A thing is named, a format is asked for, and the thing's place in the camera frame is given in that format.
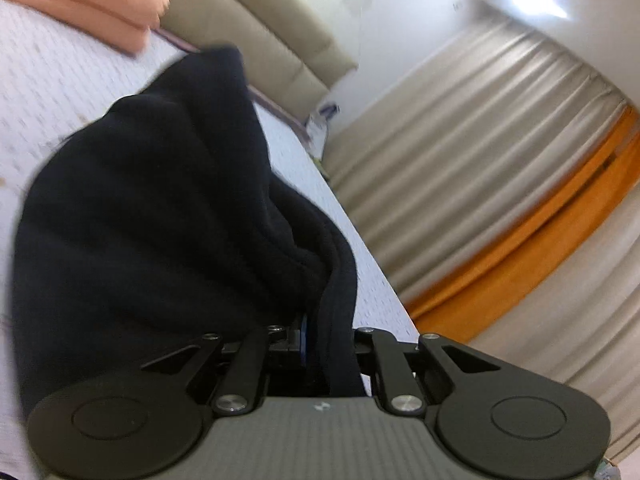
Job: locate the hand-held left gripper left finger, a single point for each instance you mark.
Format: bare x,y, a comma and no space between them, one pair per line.
303,345

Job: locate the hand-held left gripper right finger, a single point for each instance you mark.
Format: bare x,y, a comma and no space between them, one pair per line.
387,365

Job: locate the dark navy striped hoodie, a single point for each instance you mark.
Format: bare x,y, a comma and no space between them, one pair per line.
150,210

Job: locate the orange curtain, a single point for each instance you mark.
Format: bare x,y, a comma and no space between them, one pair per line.
550,240

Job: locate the white tote bag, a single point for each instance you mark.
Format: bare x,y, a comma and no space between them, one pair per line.
320,122

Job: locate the beige curtain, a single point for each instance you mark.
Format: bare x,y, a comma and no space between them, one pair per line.
450,135

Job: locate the beige padded headboard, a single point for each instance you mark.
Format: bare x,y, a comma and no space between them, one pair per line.
240,10

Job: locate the bed with floral quilt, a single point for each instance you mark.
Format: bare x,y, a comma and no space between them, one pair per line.
50,85

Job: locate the folded pink blanket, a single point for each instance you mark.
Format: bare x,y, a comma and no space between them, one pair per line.
85,0

